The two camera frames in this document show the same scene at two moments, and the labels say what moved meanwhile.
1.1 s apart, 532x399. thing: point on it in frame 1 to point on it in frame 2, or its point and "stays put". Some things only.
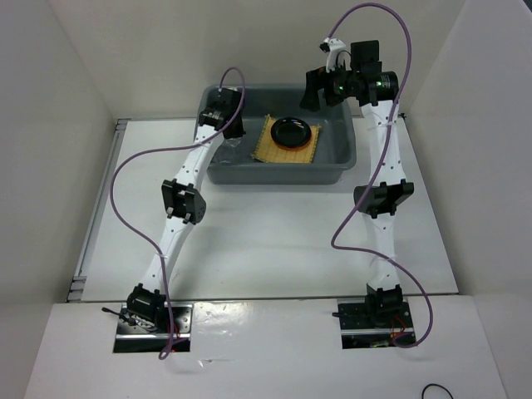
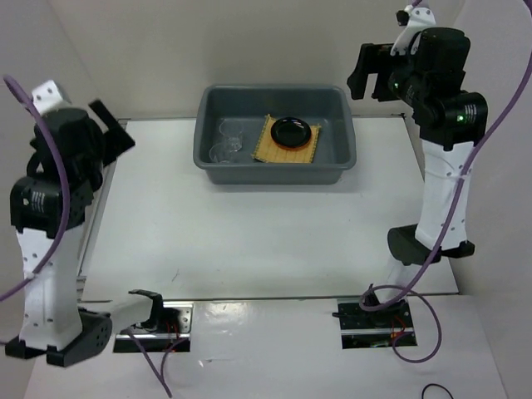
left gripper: x=238 y=132 to x=117 y=139
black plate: x=291 y=131 stays put
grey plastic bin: x=336 y=152 stays put
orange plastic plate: x=296 y=147 stays put
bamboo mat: x=265 y=147 stays put
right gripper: x=315 y=79 to x=372 y=58
